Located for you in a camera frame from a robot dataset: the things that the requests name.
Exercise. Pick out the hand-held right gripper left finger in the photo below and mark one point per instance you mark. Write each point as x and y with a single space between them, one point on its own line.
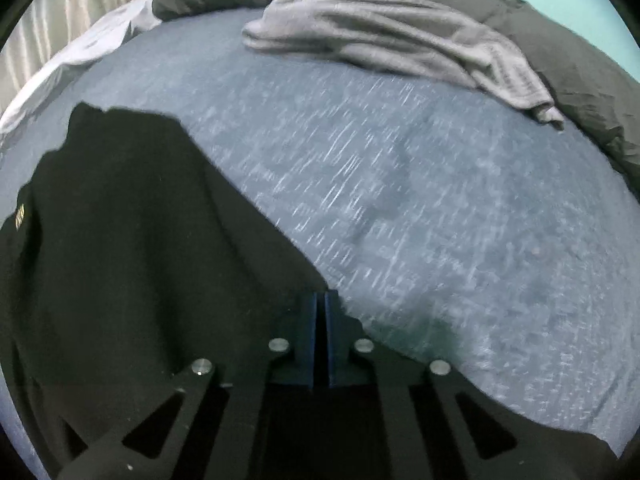
312 342

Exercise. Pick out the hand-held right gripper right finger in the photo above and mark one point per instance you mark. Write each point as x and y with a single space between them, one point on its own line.
330 342

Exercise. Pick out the black pants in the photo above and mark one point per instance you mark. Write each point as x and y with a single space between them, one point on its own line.
125 235

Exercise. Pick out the blue patterned bedspread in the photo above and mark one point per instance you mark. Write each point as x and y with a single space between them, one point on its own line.
400 185

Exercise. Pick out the grey knit garment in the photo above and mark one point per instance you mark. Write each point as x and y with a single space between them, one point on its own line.
390 30

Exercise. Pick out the dark grey duvet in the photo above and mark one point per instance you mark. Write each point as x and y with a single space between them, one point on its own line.
565 55

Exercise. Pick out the white bed sheet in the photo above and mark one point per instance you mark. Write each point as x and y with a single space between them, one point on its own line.
85 45

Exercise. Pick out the beige curtain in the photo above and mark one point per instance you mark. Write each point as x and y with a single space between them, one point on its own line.
55 15

